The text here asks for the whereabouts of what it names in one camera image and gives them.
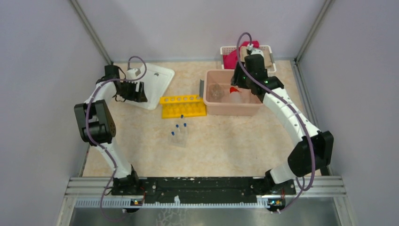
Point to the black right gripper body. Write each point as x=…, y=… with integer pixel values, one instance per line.
x=239, y=79

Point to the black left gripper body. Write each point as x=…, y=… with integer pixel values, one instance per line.
x=128, y=91

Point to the white plastic tray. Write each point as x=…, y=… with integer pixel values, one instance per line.
x=156, y=81

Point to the pink plastic tub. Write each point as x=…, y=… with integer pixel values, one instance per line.
x=223, y=78

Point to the yellow test tube rack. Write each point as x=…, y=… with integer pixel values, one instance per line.
x=182, y=106

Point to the blue capped small tubes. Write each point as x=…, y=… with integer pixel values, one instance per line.
x=177, y=126

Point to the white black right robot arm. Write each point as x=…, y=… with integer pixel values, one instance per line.
x=312, y=147

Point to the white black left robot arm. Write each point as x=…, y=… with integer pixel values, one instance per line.
x=97, y=127

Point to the beige cloth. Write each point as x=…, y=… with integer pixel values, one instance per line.
x=268, y=58

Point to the red cloth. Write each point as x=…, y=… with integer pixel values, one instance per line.
x=230, y=60

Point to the white perforated basket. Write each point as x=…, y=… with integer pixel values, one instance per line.
x=224, y=50

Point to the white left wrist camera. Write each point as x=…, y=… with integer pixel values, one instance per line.
x=133, y=74

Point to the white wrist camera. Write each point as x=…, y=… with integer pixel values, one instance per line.
x=133, y=74
x=251, y=50

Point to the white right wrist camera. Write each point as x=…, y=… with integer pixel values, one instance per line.
x=251, y=50

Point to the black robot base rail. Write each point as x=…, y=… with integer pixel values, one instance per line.
x=201, y=190

